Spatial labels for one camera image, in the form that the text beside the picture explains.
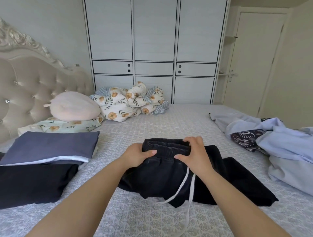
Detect person's right hand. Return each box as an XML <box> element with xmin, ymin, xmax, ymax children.
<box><xmin>173</xmin><ymin>136</ymin><xmax>216</xmax><ymax>180</ymax></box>

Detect person's left hand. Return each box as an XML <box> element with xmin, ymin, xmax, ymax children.
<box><xmin>118</xmin><ymin>142</ymin><xmax>158</xmax><ymax>171</ymax></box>

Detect bed with grey patterned sheet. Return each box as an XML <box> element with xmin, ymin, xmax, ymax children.
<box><xmin>0</xmin><ymin>104</ymin><xmax>313</xmax><ymax>237</ymax></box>

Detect dark purple patterned garment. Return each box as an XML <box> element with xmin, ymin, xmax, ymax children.
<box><xmin>229</xmin><ymin>128</ymin><xmax>271</xmax><ymax>156</ymax></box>

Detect white printed t-shirt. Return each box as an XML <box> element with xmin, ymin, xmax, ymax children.
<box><xmin>0</xmin><ymin>154</ymin><xmax>93</xmax><ymax>167</ymax></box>

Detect grey printed t-shirt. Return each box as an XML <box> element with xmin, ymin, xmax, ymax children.
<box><xmin>0</xmin><ymin>130</ymin><xmax>101</xmax><ymax>165</ymax></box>

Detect light blue hooded jacket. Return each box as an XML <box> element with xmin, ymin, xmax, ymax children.
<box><xmin>208</xmin><ymin>111</ymin><xmax>313</xmax><ymax>197</ymax></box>

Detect black shorts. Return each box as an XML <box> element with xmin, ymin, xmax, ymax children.
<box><xmin>0</xmin><ymin>162</ymin><xmax>80</xmax><ymax>210</ymax></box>

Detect person's right forearm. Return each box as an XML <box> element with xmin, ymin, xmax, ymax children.
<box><xmin>198</xmin><ymin>168</ymin><xmax>292</xmax><ymax>237</ymax></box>

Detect person's left forearm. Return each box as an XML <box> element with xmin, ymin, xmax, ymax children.
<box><xmin>27</xmin><ymin>160</ymin><xmax>132</xmax><ymax>237</ymax></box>

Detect floral bunched quilt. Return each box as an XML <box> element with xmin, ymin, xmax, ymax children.
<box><xmin>147</xmin><ymin>87</ymin><xmax>170</xmax><ymax>116</ymax></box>

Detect pink plush pillow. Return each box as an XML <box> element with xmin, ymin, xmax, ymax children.
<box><xmin>42</xmin><ymin>91</ymin><xmax>103</xmax><ymax>123</ymax></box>

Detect floral pillow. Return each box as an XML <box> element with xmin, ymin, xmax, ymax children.
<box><xmin>16</xmin><ymin>115</ymin><xmax>105</xmax><ymax>137</ymax></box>

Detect white door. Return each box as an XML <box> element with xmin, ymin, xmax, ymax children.
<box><xmin>214</xmin><ymin>6</ymin><xmax>313</xmax><ymax>129</ymax></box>

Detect white wardrobe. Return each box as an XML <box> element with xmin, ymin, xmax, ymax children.
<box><xmin>82</xmin><ymin>0</ymin><xmax>231</xmax><ymax>106</ymax></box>

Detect beige tufted headboard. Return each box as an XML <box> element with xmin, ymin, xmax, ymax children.
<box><xmin>0</xmin><ymin>18</ymin><xmax>97</xmax><ymax>146</ymax></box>

